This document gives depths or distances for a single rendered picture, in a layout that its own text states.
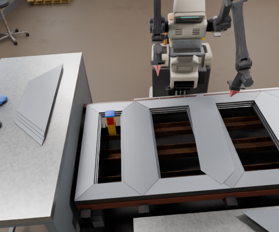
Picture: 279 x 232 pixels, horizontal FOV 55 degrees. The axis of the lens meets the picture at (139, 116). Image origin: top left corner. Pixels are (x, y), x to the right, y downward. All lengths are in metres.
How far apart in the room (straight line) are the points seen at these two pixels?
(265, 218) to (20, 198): 1.10
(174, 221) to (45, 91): 1.04
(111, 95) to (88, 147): 1.81
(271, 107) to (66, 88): 1.32
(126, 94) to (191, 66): 1.33
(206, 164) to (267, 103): 0.69
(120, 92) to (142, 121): 1.71
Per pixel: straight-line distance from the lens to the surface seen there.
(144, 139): 1.61
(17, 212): 1.23
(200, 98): 1.91
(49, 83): 1.80
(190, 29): 2.07
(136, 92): 3.37
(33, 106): 1.65
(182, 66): 2.22
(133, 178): 1.44
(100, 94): 3.41
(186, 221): 1.44
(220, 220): 1.46
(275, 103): 1.99
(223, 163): 1.53
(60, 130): 1.47
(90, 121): 1.77
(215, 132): 1.68
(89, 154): 1.58
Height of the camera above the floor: 2.03
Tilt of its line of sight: 42 degrees down
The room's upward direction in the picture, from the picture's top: 4 degrees counter-clockwise
